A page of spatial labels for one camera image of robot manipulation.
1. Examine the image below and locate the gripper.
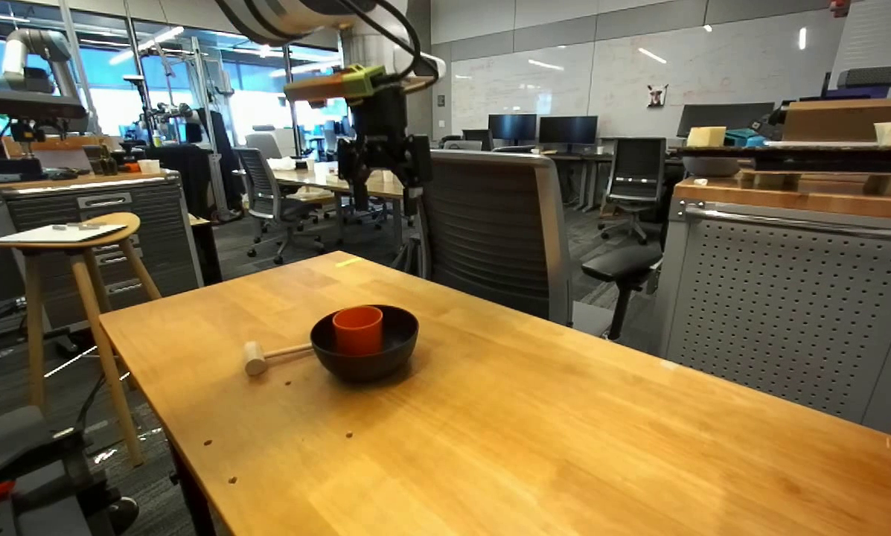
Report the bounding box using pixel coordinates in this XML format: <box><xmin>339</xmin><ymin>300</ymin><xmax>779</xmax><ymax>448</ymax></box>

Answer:
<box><xmin>337</xmin><ymin>86</ymin><xmax>432</xmax><ymax>219</ymax></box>

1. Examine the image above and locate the orange cup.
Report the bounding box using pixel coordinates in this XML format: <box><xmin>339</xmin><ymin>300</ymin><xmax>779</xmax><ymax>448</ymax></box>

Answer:
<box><xmin>332</xmin><ymin>305</ymin><xmax>384</xmax><ymax>357</ymax></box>

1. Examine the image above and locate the black bowl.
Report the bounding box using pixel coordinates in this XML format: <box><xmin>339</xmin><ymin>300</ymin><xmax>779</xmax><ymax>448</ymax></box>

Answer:
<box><xmin>310</xmin><ymin>304</ymin><xmax>420</xmax><ymax>385</ymax></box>

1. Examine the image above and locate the grey bowl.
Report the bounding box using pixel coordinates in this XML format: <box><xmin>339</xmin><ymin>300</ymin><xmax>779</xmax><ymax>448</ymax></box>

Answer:
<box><xmin>681</xmin><ymin>155</ymin><xmax>741</xmax><ymax>178</ymax></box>

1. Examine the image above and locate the wooden desk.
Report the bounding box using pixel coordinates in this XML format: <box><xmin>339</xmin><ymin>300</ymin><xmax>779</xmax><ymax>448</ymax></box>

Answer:
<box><xmin>269</xmin><ymin>167</ymin><xmax>406</xmax><ymax>248</ymax></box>

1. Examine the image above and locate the grey mesh office chair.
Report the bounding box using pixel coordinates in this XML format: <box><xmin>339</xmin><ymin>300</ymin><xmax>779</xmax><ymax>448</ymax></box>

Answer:
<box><xmin>412</xmin><ymin>149</ymin><xmax>664</xmax><ymax>342</ymax></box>

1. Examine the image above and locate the row of monitors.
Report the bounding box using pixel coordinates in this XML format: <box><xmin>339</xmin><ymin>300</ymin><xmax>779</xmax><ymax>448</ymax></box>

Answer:
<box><xmin>487</xmin><ymin>113</ymin><xmax>599</xmax><ymax>147</ymax></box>

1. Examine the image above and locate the wooden mallet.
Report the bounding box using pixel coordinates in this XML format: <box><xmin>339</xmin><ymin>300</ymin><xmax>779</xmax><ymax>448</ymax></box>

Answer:
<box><xmin>243</xmin><ymin>341</ymin><xmax>316</xmax><ymax>377</ymax></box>

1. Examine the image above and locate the grey tool cabinet with drawers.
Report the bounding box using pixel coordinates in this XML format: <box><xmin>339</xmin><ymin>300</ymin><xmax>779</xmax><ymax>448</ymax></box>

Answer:
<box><xmin>0</xmin><ymin>170</ymin><xmax>205</xmax><ymax>330</ymax></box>

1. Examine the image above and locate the black office chair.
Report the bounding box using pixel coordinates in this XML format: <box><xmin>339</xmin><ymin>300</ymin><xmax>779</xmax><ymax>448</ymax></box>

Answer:
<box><xmin>597</xmin><ymin>137</ymin><xmax>668</xmax><ymax>246</ymax></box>

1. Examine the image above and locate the wooden stool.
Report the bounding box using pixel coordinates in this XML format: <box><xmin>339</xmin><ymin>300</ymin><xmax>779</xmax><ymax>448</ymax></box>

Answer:
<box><xmin>0</xmin><ymin>212</ymin><xmax>164</xmax><ymax>468</ymax></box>

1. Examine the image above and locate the whiteboard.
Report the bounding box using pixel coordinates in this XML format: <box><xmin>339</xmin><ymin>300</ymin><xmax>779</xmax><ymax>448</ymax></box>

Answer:
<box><xmin>450</xmin><ymin>9</ymin><xmax>842</xmax><ymax>140</ymax></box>

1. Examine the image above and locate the white board with small parts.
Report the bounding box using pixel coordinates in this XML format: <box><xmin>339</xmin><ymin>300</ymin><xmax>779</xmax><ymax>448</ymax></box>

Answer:
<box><xmin>0</xmin><ymin>221</ymin><xmax>129</xmax><ymax>247</ymax></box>

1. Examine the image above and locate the grey perforated workbench cabinet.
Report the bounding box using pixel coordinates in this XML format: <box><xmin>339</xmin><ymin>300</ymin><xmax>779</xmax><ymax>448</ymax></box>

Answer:
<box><xmin>657</xmin><ymin>177</ymin><xmax>891</xmax><ymax>434</ymax></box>

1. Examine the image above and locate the wooden box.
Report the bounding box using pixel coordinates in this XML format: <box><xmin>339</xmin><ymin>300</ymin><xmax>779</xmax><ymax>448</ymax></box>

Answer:
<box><xmin>782</xmin><ymin>98</ymin><xmax>891</xmax><ymax>143</ymax></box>

